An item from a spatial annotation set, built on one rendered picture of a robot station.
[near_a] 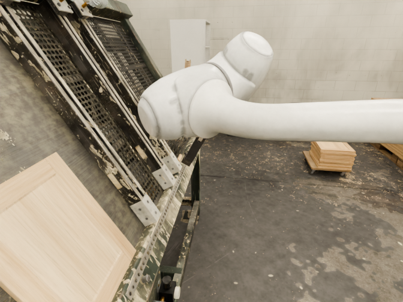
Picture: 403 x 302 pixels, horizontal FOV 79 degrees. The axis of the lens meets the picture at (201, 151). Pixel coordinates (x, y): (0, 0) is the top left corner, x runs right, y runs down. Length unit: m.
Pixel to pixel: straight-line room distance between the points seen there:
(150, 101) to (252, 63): 0.20
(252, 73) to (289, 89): 5.35
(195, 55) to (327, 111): 4.06
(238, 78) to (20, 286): 0.70
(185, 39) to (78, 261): 3.91
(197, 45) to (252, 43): 3.88
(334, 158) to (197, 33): 2.79
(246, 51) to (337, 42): 5.50
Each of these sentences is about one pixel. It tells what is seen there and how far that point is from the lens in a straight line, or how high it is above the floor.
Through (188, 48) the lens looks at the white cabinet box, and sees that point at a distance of 4.39.
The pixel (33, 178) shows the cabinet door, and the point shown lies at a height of 1.28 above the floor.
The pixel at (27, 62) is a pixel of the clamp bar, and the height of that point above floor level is 1.60.
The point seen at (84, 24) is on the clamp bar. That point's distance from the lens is 1.58.
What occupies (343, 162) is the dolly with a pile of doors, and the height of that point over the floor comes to 0.25.
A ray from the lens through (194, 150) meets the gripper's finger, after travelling 0.67.
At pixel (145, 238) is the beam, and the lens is 1.13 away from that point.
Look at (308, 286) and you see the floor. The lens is 2.23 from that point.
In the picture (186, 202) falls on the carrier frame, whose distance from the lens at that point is 2.68.
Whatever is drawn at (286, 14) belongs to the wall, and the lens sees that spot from 5.76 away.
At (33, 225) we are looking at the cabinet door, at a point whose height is 1.19.
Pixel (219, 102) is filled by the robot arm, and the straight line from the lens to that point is 0.38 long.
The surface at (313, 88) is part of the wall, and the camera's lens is 5.93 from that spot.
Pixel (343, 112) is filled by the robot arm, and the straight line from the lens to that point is 0.37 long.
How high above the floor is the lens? 1.65
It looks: 23 degrees down
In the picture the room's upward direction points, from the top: straight up
